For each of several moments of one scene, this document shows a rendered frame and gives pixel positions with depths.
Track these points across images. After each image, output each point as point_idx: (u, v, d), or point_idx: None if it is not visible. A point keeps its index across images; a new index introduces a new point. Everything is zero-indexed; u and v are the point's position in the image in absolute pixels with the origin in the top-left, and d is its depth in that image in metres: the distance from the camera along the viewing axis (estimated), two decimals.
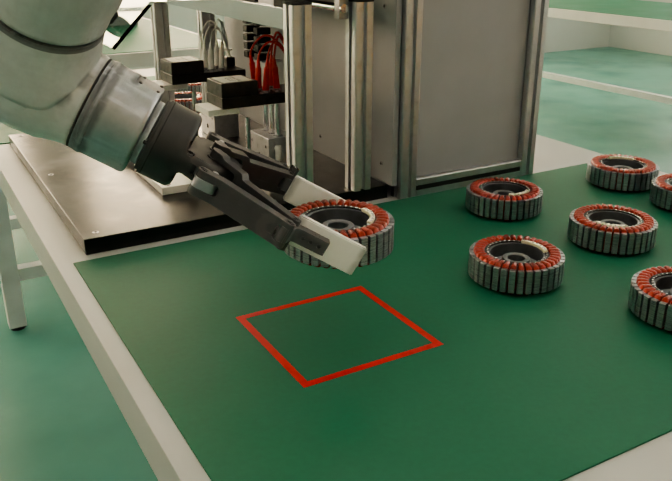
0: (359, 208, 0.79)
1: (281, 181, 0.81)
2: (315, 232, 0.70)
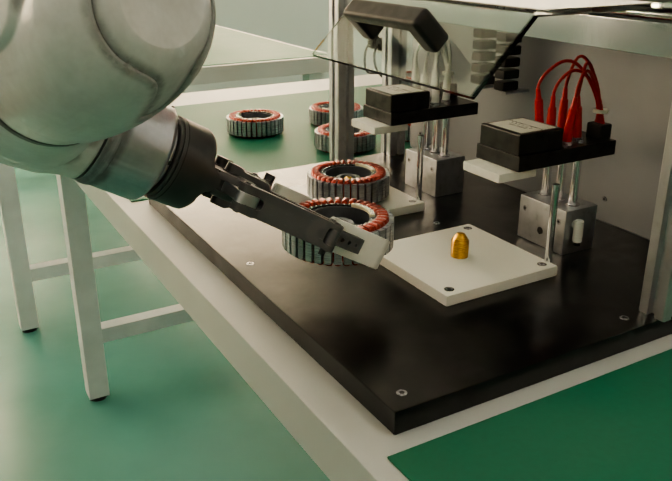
0: None
1: None
2: (347, 232, 0.70)
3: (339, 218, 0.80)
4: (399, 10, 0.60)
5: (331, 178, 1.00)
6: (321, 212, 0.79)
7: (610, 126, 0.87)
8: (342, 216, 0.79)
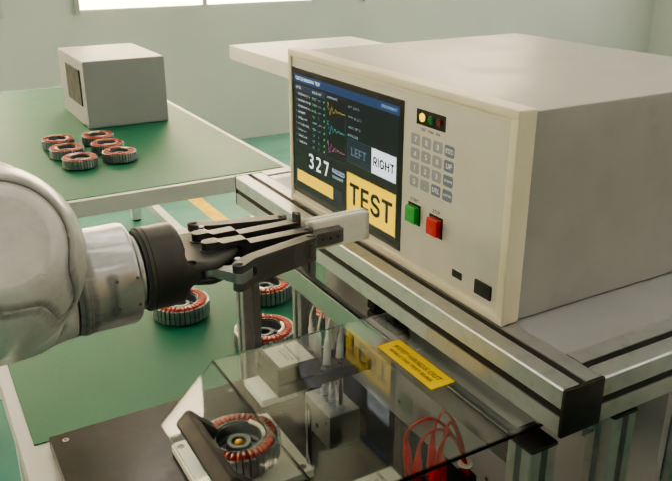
0: None
1: None
2: None
3: None
4: (214, 464, 0.62)
5: None
6: None
7: (474, 478, 0.90)
8: None
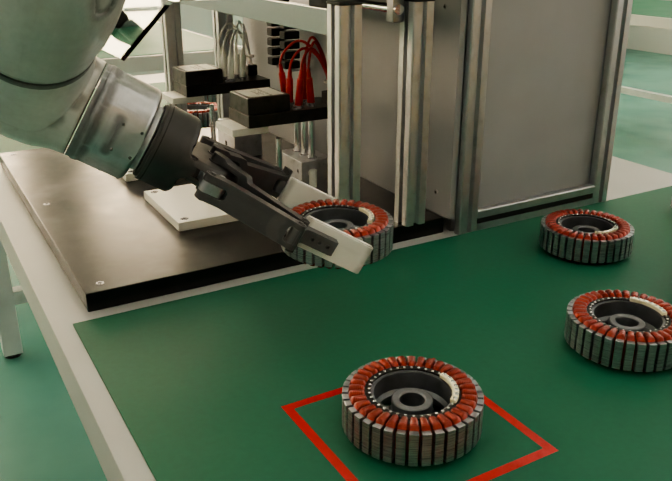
0: (436, 372, 0.63)
1: None
2: (295, 200, 0.81)
3: (348, 220, 0.79)
4: None
5: None
6: (329, 212, 0.79)
7: None
8: (351, 219, 0.79)
